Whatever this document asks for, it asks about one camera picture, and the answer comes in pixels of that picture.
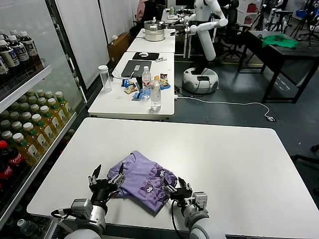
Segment purple t-shirt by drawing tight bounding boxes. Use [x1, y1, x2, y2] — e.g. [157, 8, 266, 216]
[107, 150, 181, 217]

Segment blue plastic bin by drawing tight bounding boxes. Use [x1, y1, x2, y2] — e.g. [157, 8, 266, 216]
[293, 8, 310, 19]

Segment black mouse pad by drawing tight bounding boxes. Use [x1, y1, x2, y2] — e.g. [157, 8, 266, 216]
[131, 52, 160, 61]

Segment black chair base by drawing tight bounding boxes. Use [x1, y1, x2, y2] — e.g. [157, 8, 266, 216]
[291, 143, 319, 166]

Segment clear unlabeled water bottle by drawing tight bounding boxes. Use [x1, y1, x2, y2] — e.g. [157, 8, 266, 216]
[150, 79, 161, 112]

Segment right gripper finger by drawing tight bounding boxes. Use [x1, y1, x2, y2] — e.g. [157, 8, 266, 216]
[163, 178, 176, 194]
[178, 176, 193, 192]

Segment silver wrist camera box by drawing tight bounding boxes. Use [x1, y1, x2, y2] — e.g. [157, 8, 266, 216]
[193, 191, 209, 212]
[70, 198, 92, 220]

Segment white floor cable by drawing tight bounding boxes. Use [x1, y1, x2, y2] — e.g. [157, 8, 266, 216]
[174, 96, 274, 119]

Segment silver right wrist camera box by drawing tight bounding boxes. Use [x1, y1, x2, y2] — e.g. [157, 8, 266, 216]
[193, 191, 209, 212]

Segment black laptop cable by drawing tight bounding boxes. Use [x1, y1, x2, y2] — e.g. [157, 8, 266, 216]
[112, 71, 137, 82]

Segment white drawer unit red prints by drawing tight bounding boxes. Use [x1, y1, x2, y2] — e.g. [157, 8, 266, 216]
[236, 0, 260, 25]

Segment black tripod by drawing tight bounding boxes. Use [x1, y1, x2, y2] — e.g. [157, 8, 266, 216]
[293, 7, 315, 40]
[249, 4, 267, 32]

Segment clear tumbler white lid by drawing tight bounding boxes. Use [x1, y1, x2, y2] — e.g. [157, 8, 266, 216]
[97, 65, 113, 93]

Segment cola bottle red label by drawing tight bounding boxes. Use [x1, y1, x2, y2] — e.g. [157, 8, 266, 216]
[0, 161, 13, 190]
[0, 140, 23, 175]

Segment green cloth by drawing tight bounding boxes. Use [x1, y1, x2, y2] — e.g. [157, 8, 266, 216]
[261, 34, 299, 49]

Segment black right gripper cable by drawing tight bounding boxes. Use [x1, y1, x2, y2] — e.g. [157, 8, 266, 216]
[170, 199, 190, 239]

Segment white humanoid robot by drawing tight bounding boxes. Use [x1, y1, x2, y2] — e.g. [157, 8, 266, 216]
[169, 0, 228, 95]

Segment black metal table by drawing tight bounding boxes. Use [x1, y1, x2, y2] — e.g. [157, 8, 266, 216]
[238, 29, 319, 104]

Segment green cap drink bottle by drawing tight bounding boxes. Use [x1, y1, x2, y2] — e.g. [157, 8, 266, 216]
[16, 219, 40, 239]

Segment brown cardboard box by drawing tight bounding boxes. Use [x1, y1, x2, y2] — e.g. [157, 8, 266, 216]
[107, 32, 130, 63]

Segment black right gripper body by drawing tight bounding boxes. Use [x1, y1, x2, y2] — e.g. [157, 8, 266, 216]
[169, 188, 194, 206]

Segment pink garment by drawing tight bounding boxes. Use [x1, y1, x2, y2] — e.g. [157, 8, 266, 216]
[136, 0, 148, 23]

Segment glass door beverage cooler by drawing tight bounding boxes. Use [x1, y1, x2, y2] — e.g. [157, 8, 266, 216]
[0, 0, 88, 239]

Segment dark grey laptop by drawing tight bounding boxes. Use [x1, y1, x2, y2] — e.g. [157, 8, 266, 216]
[121, 60, 152, 78]

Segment red label water bottle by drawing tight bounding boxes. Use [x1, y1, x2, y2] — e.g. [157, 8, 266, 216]
[141, 66, 152, 98]

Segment black office chair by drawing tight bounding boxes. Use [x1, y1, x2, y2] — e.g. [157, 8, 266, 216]
[219, 0, 247, 60]

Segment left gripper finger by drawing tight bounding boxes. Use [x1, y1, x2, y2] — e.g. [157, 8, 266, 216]
[109, 161, 126, 186]
[88, 163, 102, 185]

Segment white rectangular table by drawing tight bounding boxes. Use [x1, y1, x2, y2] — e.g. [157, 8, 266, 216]
[126, 28, 176, 53]
[87, 51, 175, 118]

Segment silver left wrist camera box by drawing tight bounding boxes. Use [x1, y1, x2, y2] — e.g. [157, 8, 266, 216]
[70, 198, 92, 220]

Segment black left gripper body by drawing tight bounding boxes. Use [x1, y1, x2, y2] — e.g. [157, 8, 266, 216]
[89, 178, 120, 204]

